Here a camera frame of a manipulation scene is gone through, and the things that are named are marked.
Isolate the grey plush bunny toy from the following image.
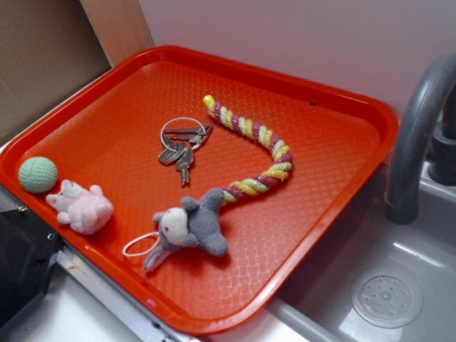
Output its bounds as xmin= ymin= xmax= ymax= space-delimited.
xmin=122 ymin=188 xmax=228 ymax=272

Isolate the grey toy faucet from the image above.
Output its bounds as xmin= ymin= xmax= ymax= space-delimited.
xmin=385 ymin=53 xmax=455 ymax=224

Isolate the multicolored twisted rope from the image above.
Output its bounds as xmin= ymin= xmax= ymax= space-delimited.
xmin=202 ymin=94 xmax=294 ymax=205

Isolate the wooden board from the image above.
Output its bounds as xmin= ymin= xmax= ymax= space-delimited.
xmin=81 ymin=0 xmax=155 ymax=67

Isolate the mint green ball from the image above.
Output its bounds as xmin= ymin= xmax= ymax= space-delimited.
xmin=18 ymin=157 xmax=58 ymax=194

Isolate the silver key bunch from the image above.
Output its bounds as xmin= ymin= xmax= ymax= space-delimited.
xmin=158 ymin=117 xmax=213 ymax=187

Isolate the orange plastic tray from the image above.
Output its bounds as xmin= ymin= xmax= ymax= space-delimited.
xmin=1 ymin=46 xmax=398 ymax=336

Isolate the brown cardboard panel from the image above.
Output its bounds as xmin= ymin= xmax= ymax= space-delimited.
xmin=1 ymin=1 xmax=110 ymax=143

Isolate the grey toy sink basin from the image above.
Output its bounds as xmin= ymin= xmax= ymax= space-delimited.
xmin=269 ymin=167 xmax=455 ymax=341

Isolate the pink plush pig toy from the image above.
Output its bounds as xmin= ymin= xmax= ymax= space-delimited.
xmin=45 ymin=180 xmax=113 ymax=235

